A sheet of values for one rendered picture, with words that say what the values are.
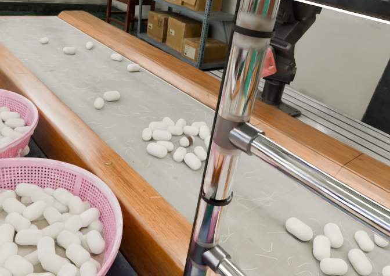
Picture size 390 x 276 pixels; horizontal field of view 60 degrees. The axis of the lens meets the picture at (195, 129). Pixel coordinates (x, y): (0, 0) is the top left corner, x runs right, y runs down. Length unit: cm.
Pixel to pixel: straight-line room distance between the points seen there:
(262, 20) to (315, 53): 265
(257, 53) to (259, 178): 40
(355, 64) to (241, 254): 234
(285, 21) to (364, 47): 201
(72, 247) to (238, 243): 21
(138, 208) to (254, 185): 21
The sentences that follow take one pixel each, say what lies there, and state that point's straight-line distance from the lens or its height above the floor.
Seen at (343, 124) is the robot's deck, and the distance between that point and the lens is 111.
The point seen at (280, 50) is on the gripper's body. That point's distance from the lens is 70.
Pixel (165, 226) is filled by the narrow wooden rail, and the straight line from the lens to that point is 43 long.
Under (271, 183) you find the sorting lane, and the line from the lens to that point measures 59.
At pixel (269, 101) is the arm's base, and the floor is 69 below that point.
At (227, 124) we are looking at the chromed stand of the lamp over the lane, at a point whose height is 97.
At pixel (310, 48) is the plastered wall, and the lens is 288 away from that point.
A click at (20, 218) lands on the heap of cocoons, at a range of 49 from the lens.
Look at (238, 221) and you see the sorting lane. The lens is 50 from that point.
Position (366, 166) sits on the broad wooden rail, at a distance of 70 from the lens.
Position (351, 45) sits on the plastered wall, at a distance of 272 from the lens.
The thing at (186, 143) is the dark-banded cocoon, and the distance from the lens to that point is 62.
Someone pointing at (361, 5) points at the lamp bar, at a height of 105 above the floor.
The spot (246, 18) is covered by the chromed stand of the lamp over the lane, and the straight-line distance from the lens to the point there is 21.
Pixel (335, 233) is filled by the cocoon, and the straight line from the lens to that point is 51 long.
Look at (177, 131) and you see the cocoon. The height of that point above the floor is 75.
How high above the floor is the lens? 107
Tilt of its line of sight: 28 degrees down
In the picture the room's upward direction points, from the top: 10 degrees clockwise
